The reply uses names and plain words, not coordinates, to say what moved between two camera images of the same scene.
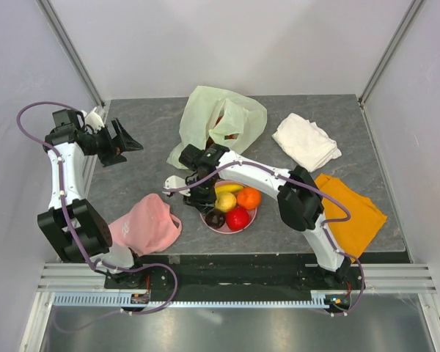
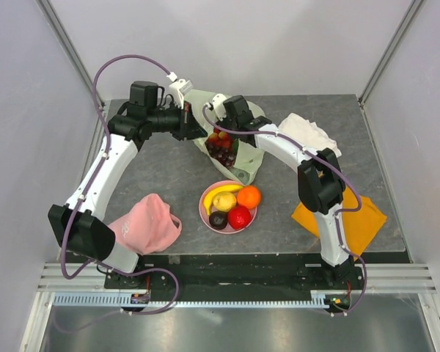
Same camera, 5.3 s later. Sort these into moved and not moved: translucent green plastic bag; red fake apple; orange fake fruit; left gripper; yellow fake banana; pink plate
Moved: translucent green plastic bag; left gripper
Not moved: pink plate; red fake apple; yellow fake banana; orange fake fruit
